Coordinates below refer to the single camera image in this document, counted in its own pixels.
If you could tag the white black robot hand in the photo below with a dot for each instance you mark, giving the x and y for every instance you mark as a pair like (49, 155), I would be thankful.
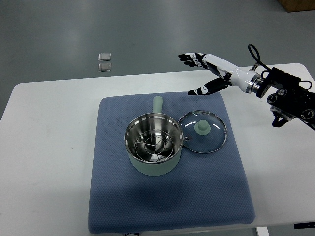
(227, 73)

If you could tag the glass lid with green knob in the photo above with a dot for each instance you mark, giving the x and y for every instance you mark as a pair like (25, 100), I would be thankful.
(204, 132)

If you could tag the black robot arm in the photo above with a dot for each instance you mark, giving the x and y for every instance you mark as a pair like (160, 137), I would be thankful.
(290, 101)

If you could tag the green pot with steel interior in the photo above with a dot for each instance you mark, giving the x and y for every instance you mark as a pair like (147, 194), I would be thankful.
(150, 121)

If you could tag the brown cardboard box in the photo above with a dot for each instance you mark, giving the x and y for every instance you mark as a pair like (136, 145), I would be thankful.
(297, 5)

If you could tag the blue fabric mat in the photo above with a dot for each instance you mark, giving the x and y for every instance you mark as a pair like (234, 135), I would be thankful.
(203, 190)

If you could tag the lower silver floor plate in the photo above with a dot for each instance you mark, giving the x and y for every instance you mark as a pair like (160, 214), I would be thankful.
(105, 67)

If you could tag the silver floor plate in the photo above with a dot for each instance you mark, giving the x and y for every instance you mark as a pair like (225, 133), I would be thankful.
(105, 67)
(104, 57)

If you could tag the upper silver floor plate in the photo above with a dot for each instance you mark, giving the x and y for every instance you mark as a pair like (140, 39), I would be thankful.
(104, 57)

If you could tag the white table leg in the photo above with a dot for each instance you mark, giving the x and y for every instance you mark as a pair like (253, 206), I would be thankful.
(262, 231)

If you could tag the wire steamer rack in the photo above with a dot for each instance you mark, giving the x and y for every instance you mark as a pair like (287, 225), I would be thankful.
(154, 146)

